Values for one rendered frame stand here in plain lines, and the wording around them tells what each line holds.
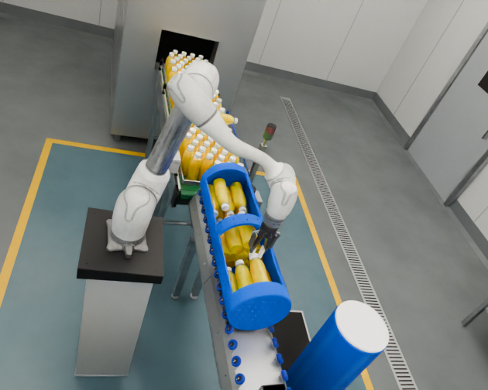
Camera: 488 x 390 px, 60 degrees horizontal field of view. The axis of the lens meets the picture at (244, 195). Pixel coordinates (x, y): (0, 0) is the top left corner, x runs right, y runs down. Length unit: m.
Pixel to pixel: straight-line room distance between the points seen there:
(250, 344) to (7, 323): 1.61
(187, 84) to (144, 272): 0.85
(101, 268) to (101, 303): 0.33
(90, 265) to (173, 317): 1.29
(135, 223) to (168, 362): 1.30
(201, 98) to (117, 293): 1.05
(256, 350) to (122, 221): 0.82
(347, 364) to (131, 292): 1.08
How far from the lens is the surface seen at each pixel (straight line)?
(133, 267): 1.93
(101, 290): 2.11
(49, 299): 3.11
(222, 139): 1.58
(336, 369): 2.27
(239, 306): 1.81
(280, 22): 6.51
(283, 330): 3.11
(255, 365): 1.97
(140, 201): 1.82
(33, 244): 3.39
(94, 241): 1.99
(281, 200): 1.69
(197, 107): 1.52
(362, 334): 2.17
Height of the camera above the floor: 2.57
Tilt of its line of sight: 38 degrees down
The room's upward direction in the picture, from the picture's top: 22 degrees clockwise
